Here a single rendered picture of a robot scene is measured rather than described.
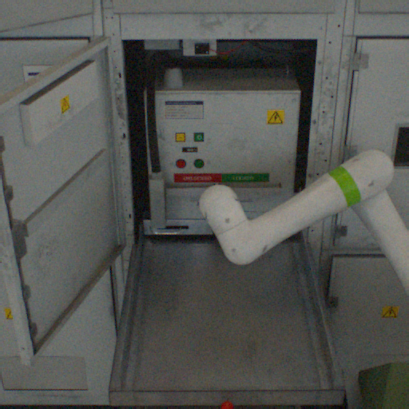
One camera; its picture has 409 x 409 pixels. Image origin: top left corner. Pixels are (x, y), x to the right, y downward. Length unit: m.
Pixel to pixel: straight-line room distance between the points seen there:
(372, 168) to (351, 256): 0.58
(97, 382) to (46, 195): 1.11
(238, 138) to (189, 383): 0.81
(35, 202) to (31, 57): 0.48
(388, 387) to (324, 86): 0.91
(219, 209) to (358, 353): 1.10
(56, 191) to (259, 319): 0.70
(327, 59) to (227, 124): 0.37
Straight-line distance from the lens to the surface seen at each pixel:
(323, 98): 2.07
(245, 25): 1.97
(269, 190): 2.19
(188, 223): 2.28
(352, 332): 2.58
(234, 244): 1.78
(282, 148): 2.17
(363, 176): 1.85
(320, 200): 1.83
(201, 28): 1.97
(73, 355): 2.65
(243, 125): 2.12
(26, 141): 1.69
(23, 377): 2.78
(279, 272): 2.17
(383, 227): 2.01
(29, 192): 1.75
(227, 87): 2.11
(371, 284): 2.45
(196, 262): 2.20
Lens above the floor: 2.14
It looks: 31 degrees down
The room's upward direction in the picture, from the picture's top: straight up
